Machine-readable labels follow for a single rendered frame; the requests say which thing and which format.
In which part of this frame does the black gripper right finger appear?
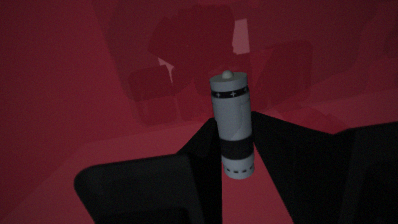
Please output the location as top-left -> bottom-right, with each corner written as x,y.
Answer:
251,111 -> 398,224

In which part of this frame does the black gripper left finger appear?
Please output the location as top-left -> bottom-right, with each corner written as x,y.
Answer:
73,117 -> 222,224

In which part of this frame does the grey battery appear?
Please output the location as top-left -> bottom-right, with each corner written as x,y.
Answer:
209,70 -> 255,179

